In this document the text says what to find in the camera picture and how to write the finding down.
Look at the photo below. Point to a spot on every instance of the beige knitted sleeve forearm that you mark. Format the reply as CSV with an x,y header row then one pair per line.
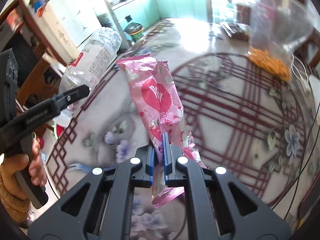
x,y
14,201

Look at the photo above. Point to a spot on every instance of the turquoise kitchen cabinets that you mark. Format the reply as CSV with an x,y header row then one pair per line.
x,y
148,12

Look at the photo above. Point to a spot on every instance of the clear plastic water bottle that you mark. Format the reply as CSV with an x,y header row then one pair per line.
x,y
98,52

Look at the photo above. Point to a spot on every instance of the orange snacks in bag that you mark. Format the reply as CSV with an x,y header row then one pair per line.
x,y
274,66

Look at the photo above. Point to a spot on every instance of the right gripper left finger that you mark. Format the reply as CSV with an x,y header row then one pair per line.
x,y
100,205

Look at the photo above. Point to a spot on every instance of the wooden chair at right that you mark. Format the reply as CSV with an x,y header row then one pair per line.
x,y
308,52

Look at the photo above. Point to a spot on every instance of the dark wooden cabinet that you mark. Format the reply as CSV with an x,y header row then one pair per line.
x,y
36,79

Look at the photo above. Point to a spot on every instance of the white two-door refrigerator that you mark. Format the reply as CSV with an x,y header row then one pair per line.
x,y
67,24

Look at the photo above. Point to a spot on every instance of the clear zip bag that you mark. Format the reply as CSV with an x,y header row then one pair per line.
x,y
292,26

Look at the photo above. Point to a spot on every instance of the red-label bottle in bag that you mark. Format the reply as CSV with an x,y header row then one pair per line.
x,y
262,24

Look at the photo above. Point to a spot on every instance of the green kitchen trash bin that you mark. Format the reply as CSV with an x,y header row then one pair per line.
x,y
134,30

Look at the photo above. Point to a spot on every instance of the dark snack packet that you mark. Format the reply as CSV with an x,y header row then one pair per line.
x,y
237,31

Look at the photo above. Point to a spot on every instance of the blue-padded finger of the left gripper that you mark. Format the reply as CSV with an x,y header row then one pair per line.
x,y
71,96

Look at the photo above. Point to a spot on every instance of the red green-rimmed trash basin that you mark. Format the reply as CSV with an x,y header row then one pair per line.
x,y
58,130

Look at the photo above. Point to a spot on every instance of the pink snack wrapper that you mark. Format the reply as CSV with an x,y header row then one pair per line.
x,y
155,96

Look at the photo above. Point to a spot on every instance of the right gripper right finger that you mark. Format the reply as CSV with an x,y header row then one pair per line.
x,y
218,205

